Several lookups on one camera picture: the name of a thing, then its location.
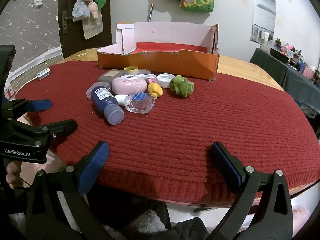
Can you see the metal pole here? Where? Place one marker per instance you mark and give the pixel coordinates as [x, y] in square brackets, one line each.
[150, 12]

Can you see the cluttered side table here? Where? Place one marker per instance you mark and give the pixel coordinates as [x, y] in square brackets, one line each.
[295, 55]

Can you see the clear sanitizer bottle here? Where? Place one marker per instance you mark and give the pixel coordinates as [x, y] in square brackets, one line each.
[140, 102]

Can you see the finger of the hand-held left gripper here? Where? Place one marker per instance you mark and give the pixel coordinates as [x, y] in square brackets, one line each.
[37, 105]
[58, 128]

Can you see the clear plastic bag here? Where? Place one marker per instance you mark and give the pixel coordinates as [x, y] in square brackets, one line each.
[80, 10]

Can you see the pink rounded case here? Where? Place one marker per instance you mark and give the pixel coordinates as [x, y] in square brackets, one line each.
[127, 85]

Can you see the orange cardboard box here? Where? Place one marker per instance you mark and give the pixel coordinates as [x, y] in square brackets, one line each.
[162, 62]

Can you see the beige hanging paper bag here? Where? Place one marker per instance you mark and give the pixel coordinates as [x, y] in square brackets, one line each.
[91, 28]

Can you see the dark tablecloth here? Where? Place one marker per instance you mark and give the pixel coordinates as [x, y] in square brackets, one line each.
[275, 70]

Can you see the person's left hand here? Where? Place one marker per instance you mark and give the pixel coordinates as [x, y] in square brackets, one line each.
[12, 175]

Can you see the green fuzzy toy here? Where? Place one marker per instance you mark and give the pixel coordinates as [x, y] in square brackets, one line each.
[181, 86]

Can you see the green plush toy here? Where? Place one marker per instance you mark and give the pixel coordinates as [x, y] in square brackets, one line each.
[100, 0]

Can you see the dark blue bottle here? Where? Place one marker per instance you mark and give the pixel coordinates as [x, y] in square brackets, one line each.
[103, 100]

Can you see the white air conditioner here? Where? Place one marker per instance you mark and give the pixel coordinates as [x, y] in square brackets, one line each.
[265, 6]

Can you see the dark cloth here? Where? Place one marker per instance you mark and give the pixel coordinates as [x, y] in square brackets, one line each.
[190, 230]

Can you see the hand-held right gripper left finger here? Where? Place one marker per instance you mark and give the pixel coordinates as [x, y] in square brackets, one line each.
[93, 165]

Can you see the white small device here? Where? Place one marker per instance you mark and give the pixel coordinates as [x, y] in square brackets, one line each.
[44, 73]

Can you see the white ribbed cap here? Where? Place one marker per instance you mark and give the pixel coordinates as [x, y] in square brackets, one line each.
[165, 80]

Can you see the pink cloth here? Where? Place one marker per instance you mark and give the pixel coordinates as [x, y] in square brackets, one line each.
[300, 212]

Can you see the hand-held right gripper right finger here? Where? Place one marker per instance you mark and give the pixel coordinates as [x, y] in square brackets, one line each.
[226, 163]

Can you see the grey rounded case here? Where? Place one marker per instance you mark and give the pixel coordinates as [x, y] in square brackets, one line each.
[110, 76]

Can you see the dark wooden door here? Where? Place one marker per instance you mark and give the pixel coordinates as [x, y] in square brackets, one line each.
[67, 5]

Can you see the red knitted mat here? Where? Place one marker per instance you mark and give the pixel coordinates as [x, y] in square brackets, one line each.
[175, 142]

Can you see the yellow bottle cap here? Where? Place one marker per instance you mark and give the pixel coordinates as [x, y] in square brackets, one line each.
[131, 68]

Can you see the small yellow toy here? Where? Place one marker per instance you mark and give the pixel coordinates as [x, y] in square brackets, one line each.
[155, 88]

